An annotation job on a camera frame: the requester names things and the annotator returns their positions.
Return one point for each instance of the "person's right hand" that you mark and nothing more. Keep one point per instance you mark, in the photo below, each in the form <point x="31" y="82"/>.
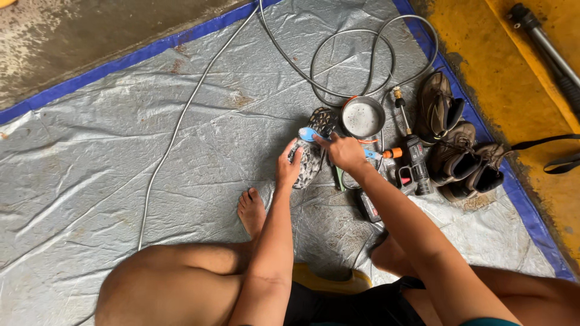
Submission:
<point x="346" y="154"/>

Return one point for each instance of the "person's left hand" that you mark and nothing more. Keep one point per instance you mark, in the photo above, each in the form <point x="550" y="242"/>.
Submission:
<point x="287" y="168"/>

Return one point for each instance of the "person's right fingers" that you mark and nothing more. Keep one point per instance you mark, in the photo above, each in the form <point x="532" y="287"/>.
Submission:
<point x="322" y="140"/>

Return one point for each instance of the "blue scrubbing brush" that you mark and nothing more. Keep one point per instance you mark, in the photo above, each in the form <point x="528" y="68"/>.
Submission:
<point x="308" y="134"/>

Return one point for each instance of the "soapy patterned shoe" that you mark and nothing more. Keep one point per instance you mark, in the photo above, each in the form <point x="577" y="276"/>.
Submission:
<point x="310" y="164"/>

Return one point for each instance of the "metal bowl with orange rim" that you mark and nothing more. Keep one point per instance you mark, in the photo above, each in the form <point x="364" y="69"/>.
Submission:
<point x="362" y="117"/>

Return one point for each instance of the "black battery pack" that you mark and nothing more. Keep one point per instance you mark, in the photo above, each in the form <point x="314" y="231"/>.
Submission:
<point x="368" y="207"/>

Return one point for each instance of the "black pressure washer gun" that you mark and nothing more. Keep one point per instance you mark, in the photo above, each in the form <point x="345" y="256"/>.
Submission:
<point x="414" y="156"/>

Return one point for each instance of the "brown hiking boot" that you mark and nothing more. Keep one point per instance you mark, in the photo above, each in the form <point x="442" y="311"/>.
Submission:
<point x="453" y="151"/>
<point x="435" y="106"/>
<point x="480" y="174"/>

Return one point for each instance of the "yellow plastic stool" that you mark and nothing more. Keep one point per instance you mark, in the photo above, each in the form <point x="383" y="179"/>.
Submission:
<point x="326" y="280"/>

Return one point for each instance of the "black shorts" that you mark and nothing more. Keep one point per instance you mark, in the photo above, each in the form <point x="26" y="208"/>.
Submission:
<point x="362" y="305"/>

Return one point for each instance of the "person's left leg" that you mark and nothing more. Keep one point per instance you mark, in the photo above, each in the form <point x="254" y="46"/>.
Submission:
<point x="181" y="280"/>

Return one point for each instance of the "person's leg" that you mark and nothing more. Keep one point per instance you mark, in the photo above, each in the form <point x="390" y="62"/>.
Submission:
<point x="181" y="280"/>
<point x="521" y="294"/>

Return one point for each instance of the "grey tarp with blue edge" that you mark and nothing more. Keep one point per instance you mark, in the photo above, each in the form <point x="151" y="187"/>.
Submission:
<point x="113" y="149"/>

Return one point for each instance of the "metal pole with black fitting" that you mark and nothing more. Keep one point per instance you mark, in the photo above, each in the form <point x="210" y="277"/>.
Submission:
<point x="550" y="52"/>

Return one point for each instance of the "person's right leg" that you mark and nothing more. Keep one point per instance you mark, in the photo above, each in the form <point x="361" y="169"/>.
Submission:
<point x="521" y="294"/>

